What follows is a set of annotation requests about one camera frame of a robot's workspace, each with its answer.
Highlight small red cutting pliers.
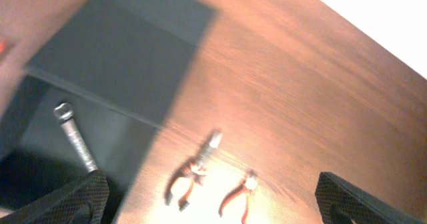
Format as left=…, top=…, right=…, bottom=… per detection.
left=218, top=169, right=258, bottom=224

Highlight black orange needle-nose pliers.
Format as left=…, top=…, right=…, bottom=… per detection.
left=164, top=130, right=223, bottom=211

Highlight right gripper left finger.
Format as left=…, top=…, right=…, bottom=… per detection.
left=1, top=170, right=109, bottom=224

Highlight silver ring wrench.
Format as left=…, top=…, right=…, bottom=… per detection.
left=53, top=102, right=99, bottom=172

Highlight dark green open box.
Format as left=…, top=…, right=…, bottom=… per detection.
left=1, top=0, right=216, bottom=216

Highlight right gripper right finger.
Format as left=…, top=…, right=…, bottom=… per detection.
left=315, top=172, right=423, bottom=224

